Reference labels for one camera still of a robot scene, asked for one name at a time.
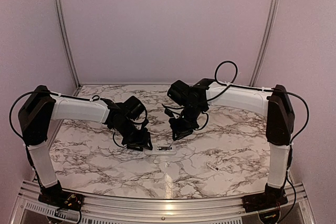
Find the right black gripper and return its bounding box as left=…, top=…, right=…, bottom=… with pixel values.
left=168, top=104, right=204, bottom=141

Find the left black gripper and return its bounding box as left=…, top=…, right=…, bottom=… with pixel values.
left=114, top=119, right=153, bottom=151

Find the white remote control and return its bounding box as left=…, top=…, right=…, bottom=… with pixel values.
left=144, top=145, right=176, bottom=156

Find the white battery cover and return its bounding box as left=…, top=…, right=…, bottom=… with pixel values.
left=206, top=162, right=219, bottom=171

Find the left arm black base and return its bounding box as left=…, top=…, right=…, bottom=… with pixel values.
left=36, top=174, right=84, bottom=211

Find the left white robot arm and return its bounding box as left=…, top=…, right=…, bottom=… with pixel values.
left=13, top=85, right=153, bottom=206

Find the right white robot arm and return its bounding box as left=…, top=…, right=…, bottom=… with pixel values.
left=164, top=77, right=302, bottom=207

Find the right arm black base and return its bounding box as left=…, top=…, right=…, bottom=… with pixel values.
left=242, top=173, right=288, bottom=212

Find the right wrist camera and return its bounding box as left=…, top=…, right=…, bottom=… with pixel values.
left=164, top=106, right=180, bottom=119

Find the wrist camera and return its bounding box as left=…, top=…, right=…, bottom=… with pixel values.
left=131, top=103, right=145, bottom=118
left=164, top=106, right=180, bottom=119

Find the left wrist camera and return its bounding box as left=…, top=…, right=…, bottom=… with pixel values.
left=131, top=103, right=145, bottom=118

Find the front aluminium frame rail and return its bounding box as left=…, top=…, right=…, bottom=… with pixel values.
left=10, top=181, right=315, bottom=223

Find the right aluminium frame post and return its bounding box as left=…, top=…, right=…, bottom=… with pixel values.
left=249, top=0, right=279, bottom=86

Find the aluminium frame post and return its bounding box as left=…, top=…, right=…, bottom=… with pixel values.
left=249, top=0, right=279, bottom=86
left=54, top=0, right=81, bottom=90

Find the left aluminium frame post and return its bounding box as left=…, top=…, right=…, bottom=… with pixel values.
left=54, top=0, right=81, bottom=90

